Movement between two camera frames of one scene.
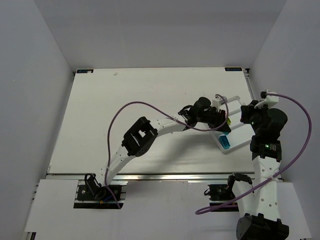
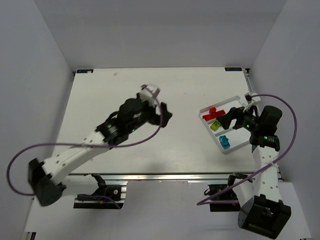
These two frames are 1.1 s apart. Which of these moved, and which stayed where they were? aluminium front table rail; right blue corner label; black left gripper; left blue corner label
Moved: black left gripper
Stayed: aluminium front table rail; right blue corner label; left blue corner label
